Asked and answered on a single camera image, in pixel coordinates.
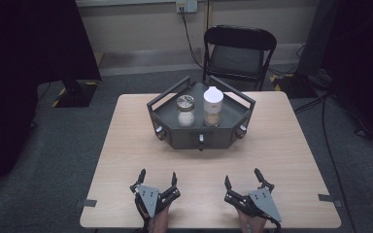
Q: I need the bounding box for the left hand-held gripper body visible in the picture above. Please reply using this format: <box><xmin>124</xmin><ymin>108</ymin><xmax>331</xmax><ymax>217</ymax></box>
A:
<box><xmin>129</xmin><ymin>183</ymin><xmax>182</xmax><ymax>224</ymax></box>

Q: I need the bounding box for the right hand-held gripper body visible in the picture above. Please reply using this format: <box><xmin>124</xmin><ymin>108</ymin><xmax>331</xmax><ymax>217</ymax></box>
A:
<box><xmin>223</xmin><ymin>183</ymin><xmax>283</xmax><ymax>227</ymax></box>

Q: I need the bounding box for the glass shaker with metal lid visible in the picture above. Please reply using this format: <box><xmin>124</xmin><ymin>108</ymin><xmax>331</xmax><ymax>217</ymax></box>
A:
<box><xmin>175</xmin><ymin>94</ymin><xmax>196</xmax><ymax>128</ymax></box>

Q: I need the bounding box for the dark grey corner rack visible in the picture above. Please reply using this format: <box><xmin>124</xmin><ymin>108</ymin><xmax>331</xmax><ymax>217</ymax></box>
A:
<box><xmin>146</xmin><ymin>75</ymin><xmax>257</xmax><ymax>152</ymax></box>

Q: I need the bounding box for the clear jar with white lid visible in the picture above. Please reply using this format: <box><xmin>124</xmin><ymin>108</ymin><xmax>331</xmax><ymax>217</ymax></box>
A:
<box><xmin>202</xmin><ymin>85</ymin><xmax>224</xmax><ymax>128</ymax></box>

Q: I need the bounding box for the person's right hand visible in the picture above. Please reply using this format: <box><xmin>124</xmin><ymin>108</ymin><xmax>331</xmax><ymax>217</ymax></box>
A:
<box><xmin>235</xmin><ymin>208</ymin><xmax>268</xmax><ymax>233</ymax></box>

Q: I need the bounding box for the person's left hand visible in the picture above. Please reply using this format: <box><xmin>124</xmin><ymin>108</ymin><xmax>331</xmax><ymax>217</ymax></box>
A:
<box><xmin>143</xmin><ymin>205</ymin><xmax>171</xmax><ymax>233</ymax></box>

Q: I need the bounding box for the grey tape strip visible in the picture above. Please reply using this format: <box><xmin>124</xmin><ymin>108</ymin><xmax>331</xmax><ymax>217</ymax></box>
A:
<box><xmin>317</xmin><ymin>192</ymin><xmax>344</xmax><ymax>209</ymax></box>
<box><xmin>75</xmin><ymin>198</ymin><xmax>98</xmax><ymax>209</ymax></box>

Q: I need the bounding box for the dark floor plate striped tape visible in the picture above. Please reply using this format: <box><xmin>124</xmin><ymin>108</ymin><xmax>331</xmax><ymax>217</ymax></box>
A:
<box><xmin>269</xmin><ymin>72</ymin><xmax>319</xmax><ymax>100</ymax></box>

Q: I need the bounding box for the black stand base striped tape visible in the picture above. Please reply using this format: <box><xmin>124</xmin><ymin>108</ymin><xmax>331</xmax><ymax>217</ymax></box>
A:
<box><xmin>51</xmin><ymin>79</ymin><xmax>100</xmax><ymax>109</ymax></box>

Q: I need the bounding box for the black folding chair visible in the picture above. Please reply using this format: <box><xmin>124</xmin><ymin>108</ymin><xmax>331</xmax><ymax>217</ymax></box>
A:
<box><xmin>202</xmin><ymin>24</ymin><xmax>278</xmax><ymax>92</ymax></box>

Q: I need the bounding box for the black curtain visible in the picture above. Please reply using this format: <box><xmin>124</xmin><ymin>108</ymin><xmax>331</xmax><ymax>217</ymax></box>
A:
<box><xmin>320</xmin><ymin>0</ymin><xmax>373</xmax><ymax>151</ymax></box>
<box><xmin>0</xmin><ymin>0</ymin><xmax>103</xmax><ymax>197</ymax></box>

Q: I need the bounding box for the black floor cable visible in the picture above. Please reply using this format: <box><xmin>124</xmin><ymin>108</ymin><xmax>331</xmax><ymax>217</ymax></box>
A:
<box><xmin>321</xmin><ymin>91</ymin><xmax>357</xmax><ymax>233</ymax></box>

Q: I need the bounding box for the black power cable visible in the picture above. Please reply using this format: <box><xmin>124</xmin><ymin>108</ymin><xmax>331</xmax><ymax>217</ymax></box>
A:
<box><xmin>179</xmin><ymin>6</ymin><xmax>206</xmax><ymax>70</ymax></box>

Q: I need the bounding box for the white wall socket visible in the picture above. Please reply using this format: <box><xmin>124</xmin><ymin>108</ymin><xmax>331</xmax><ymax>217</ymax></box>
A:
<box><xmin>175</xmin><ymin>0</ymin><xmax>199</xmax><ymax>15</ymax></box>

